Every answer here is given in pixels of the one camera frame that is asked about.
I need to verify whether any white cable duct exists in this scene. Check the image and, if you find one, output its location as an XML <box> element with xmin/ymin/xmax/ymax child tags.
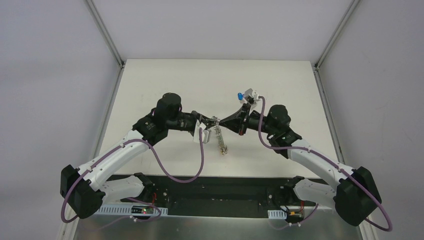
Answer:
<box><xmin>94</xmin><ymin>204</ymin><xmax>168</xmax><ymax>217</ymax></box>
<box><xmin>267</xmin><ymin>209</ymin><xmax>287</xmax><ymax>220</ymax></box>

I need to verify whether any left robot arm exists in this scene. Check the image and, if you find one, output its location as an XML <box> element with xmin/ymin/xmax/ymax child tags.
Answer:
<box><xmin>60</xmin><ymin>92</ymin><xmax>214</xmax><ymax>223</ymax></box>

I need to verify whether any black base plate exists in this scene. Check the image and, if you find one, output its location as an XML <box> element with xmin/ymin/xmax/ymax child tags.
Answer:
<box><xmin>119</xmin><ymin>172</ymin><xmax>319</xmax><ymax>220</ymax></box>

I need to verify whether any left aluminium frame post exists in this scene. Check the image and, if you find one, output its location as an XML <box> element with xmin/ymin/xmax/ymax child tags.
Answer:
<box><xmin>84</xmin><ymin>0</ymin><xmax>125</xmax><ymax>69</ymax></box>

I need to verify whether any left white cable duct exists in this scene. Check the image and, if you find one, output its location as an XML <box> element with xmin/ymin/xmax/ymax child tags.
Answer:
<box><xmin>94</xmin><ymin>204</ymin><xmax>168</xmax><ymax>217</ymax></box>

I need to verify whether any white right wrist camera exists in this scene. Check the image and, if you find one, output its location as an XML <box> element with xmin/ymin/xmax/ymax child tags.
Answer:
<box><xmin>240</xmin><ymin>88</ymin><xmax>260</xmax><ymax>107</ymax></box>

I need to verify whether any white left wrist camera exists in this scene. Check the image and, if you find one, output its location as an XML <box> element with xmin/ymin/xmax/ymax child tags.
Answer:
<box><xmin>193</xmin><ymin>120</ymin><xmax>212</xmax><ymax>144</ymax></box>

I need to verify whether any lower blue key tag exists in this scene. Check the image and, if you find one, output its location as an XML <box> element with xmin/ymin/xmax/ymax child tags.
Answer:
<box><xmin>237</xmin><ymin>92</ymin><xmax>244</xmax><ymax>101</ymax></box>

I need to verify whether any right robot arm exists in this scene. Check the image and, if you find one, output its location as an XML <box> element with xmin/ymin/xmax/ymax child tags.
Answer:
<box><xmin>219</xmin><ymin>103</ymin><xmax>382</xmax><ymax>226</ymax></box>

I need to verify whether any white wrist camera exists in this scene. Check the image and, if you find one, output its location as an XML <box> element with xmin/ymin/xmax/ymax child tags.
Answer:
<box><xmin>240</xmin><ymin>88</ymin><xmax>260</xmax><ymax>107</ymax></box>
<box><xmin>193</xmin><ymin>120</ymin><xmax>212</xmax><ymax>144</ymax></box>

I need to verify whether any right white cable duct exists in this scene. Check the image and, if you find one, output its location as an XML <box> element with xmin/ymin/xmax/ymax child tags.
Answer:
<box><xmin>267</xmin><ymin>209</ymin><xmax>287</xmax><ymax>220</ymax></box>

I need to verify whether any aluminium frame post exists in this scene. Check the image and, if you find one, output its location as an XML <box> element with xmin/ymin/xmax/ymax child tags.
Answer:
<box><xmin>314</xmin><ymin>0</ymin><xmax>362</xmax><ymax>71</ymax></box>
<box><xmin>84</xmin><ymin>0</ymin><xmax>125</xmax><ymax>69</ymax></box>

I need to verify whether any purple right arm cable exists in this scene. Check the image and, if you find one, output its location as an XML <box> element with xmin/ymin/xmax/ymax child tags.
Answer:
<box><xmin>256</xmin><ymin>96</ymin><xmax>394</xmax><ymax>232</ymax></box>

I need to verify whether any right aluminium frame post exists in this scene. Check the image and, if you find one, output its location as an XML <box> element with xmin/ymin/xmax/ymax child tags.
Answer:
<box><xmin>314</xmin><ymin>0</ymin><xmax>362</xmax><ymax>71</ymax></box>

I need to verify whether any large metal keyring with keys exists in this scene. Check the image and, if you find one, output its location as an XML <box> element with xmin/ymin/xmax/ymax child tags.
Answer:
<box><xmin>212</xmin><ymin>116</ymin><xmax>228</xmax><ymax>156</ymax></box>

